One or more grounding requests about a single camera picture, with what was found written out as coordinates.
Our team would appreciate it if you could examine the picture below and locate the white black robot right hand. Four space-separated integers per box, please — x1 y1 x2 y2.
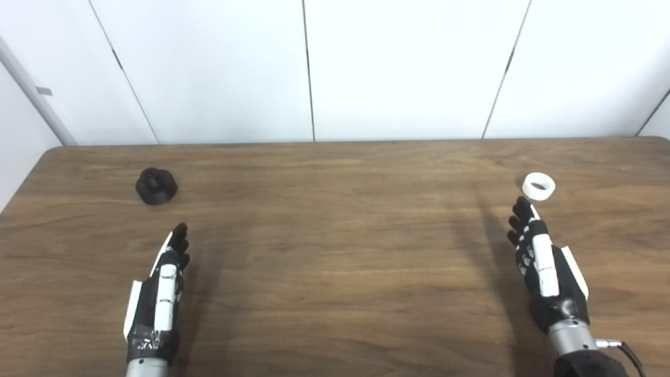
507 196 590 334

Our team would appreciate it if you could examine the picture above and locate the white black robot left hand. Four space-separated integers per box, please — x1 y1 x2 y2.
123 223 192 365

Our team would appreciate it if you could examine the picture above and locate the white ring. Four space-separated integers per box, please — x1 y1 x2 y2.
522 172 556 202

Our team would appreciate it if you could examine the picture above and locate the round black part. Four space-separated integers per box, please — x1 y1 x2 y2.
135 167 178 205

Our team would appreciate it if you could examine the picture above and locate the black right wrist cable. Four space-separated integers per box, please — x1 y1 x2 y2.
596 339 647 377

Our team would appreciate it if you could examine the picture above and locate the gray wall corner post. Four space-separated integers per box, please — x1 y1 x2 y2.
0 36 79 147

